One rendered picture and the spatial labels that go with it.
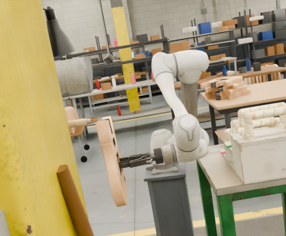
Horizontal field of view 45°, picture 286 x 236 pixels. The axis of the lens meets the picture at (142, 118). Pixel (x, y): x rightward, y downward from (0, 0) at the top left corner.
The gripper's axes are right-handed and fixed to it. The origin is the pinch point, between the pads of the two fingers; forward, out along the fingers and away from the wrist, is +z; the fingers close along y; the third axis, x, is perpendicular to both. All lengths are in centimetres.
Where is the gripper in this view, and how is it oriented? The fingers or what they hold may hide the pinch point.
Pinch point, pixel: (120, 163)
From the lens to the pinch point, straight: 162.8
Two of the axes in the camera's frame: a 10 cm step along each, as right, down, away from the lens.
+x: -1.8, -9.8, -1.2
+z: -9.8, 1.9, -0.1
